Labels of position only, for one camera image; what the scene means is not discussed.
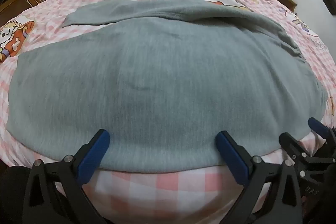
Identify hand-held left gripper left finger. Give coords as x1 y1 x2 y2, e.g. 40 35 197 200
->
22 129 111 224

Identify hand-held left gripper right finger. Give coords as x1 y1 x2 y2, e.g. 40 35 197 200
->
215 131 306 224

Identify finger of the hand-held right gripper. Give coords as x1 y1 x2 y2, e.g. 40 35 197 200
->
279 132 313 163
308 117 336 146

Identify grey pants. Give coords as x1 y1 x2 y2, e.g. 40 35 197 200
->
7 0 328 174

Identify pink checked cartoon blanket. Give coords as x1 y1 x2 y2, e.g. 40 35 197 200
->
0 0 336 224

